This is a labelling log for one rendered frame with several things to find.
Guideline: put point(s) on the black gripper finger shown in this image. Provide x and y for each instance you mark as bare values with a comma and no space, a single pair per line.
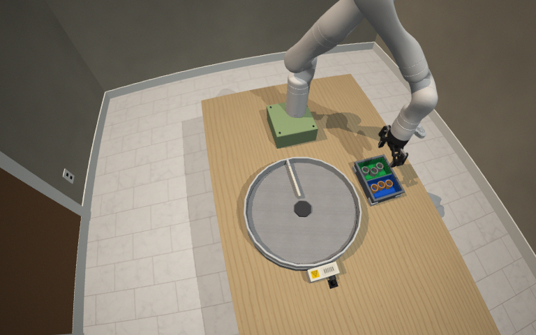
401,157
382,134

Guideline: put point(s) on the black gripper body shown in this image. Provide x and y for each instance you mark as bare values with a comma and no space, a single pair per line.
399,144

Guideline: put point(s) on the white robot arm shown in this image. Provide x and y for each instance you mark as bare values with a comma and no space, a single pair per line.
335,26

